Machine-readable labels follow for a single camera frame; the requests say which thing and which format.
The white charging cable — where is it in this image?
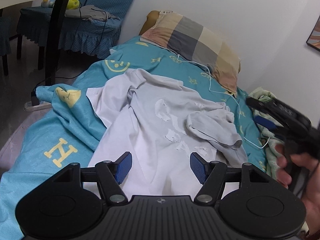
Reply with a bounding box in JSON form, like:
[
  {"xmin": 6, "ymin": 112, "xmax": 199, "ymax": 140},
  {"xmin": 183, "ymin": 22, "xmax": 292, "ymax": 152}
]
[{"xmin": 176, "ymin": 54, "xmax": 271, "ymax": 149}]

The leaf wall picture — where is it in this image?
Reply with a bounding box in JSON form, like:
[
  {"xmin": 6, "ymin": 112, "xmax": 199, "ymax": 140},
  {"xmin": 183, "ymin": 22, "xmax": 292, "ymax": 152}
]
[{"xmin": 306, "ymin": 15, "xmax": 320, "ymax": 49}]

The pale green fleece blanket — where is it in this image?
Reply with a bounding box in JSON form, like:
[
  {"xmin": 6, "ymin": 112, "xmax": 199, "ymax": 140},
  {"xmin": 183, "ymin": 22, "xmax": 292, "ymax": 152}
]
[{"xmin": 247, "ymin": 87, "xmax": 310, "ymax": 196}]

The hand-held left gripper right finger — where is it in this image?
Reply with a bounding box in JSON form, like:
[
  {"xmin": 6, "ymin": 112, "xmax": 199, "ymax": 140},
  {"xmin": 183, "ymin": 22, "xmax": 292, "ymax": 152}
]
[{"xmin": 190, "ymin": 152, "xmax": 288, "ymax": 206}]

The white power strip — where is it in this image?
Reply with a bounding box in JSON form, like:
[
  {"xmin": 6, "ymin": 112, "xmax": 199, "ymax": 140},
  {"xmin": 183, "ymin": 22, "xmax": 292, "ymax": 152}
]
[{"xmin": 24, "ymin": 100, "xmax": 53, "ymax": 113}]

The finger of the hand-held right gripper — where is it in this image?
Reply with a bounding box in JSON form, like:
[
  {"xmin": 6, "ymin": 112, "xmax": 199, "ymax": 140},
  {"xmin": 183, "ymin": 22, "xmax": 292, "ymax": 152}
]
[
  {"xmin": 254, "ymin": 116, "xmax": 278, "ymax": 132},
  {"xmin": 246, "ymin": 96, "xmax": 275, "ymax": 117}
]

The grey cloth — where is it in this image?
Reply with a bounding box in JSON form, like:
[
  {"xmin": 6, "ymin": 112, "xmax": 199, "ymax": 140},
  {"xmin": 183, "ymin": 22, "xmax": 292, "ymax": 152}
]
[{"xmin": 65, "ymin": 5, "xmax": 117, "ymax": 22}]

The teal printed bed sheet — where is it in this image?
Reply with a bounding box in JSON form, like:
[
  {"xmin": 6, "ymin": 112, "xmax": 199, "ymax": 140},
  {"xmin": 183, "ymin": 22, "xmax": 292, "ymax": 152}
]
[{"xmin": 0, "ymin": 35, "xmax": 269, "ymax": 240}]

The plaid pillow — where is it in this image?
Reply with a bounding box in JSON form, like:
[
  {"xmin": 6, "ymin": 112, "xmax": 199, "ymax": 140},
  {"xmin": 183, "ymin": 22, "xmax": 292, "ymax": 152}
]
[{"xmin": 140, "ymin": 12, "xmax": 242, "ymax": 97}]

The white shirt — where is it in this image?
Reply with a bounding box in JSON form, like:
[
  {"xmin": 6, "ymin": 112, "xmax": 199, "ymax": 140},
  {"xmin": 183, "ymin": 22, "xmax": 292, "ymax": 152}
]
[{"xmin": 86, "ymin": 69, "xmax": 248, "ymax": 197}]

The person's right hand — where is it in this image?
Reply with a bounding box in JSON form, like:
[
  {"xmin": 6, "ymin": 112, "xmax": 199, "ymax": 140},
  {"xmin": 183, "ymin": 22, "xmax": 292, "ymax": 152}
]
[{"xmin": 274, "ymin": 144, "xmax": 320, "ymax": 236}]

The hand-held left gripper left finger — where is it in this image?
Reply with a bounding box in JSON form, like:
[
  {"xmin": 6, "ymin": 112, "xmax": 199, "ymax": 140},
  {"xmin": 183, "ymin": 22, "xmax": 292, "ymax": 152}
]
[{"xmin": 35, "ymin": 151, "xmax": 133, "ymax": 206}]

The black cable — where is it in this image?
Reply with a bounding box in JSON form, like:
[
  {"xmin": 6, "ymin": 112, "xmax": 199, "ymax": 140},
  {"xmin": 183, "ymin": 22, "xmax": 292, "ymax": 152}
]
[{"xmin": 34, "ymin": 0, "xmax": 109, "ymax": 93}]

